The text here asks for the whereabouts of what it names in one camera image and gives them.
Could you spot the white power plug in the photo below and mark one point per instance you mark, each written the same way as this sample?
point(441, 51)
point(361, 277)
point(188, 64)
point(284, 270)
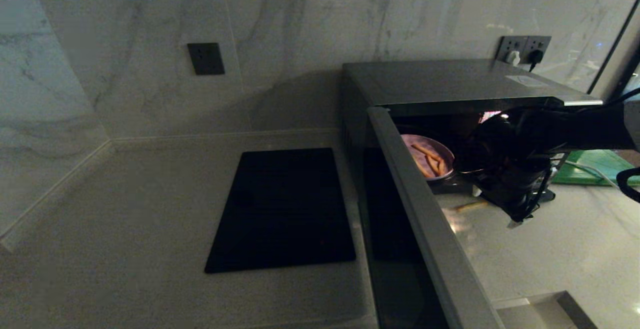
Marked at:
point(513, 59)

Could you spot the green cutting board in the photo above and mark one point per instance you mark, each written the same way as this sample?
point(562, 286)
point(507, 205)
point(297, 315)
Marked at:
point(600, 169)

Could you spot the white sticker label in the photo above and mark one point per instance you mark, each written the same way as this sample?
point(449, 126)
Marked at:
point(527, 81)

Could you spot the purple plate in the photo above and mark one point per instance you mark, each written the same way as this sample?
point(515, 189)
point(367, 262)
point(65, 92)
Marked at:
point(440, 166)

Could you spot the black glass induction cooktop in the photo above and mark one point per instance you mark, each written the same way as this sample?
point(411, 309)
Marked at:
point(280, 214)

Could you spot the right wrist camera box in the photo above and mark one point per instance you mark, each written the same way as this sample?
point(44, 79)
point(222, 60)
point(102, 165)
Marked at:
point(492, 141)

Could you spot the black rubber pad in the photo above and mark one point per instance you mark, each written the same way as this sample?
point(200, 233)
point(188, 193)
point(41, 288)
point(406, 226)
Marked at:
point(547, 196)

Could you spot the silver microwave oven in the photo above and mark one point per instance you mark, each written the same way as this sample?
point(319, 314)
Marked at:
point(440, 79)

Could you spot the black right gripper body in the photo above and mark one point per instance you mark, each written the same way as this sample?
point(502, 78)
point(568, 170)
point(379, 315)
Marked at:
point(517, 189)

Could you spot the dark glass microwave door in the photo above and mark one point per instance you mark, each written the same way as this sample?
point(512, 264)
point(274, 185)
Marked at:
point(435, 249)

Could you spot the grey double wall socket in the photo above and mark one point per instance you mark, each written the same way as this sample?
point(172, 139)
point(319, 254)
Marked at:
point(522, 44)

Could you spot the black metal frame post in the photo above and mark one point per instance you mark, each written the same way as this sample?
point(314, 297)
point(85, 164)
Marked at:
point(612, 49)

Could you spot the dark single wall socket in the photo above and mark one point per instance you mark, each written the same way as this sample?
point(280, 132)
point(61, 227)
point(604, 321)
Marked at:
point(205, 59)

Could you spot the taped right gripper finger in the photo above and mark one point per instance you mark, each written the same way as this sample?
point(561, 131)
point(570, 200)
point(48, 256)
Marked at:
point(515, 223)
point(476, 191)

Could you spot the black power plug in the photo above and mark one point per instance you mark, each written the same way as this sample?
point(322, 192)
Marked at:
point(535, 58)

